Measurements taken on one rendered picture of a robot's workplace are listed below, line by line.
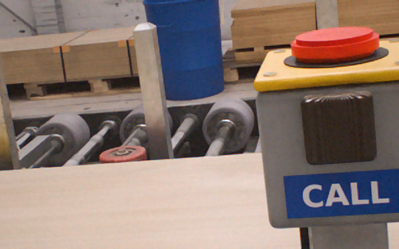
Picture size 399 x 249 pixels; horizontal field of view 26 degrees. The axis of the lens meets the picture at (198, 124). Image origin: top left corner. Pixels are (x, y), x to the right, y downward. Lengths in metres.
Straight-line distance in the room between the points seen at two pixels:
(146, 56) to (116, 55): 5.01
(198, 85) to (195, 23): 0.43
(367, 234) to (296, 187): 0.05
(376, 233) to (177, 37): 5.57
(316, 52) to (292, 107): 0.03
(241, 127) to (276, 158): 1.57
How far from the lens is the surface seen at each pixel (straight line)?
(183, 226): 1.13
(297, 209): 0.39
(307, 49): 0.39
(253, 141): 2.06
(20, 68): 6.83
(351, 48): 0.39
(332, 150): 0.37
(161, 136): 1.56
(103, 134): 2.03
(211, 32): 6.02
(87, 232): 1.16
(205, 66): 6.02
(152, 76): 1.54
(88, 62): 6.62
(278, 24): 6.31
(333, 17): 1.49
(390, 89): 0.37
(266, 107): 0.38
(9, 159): 1.66
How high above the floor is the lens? 1.30
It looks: 14 degrees down
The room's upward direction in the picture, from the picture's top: 7 degrees counter-clockwise
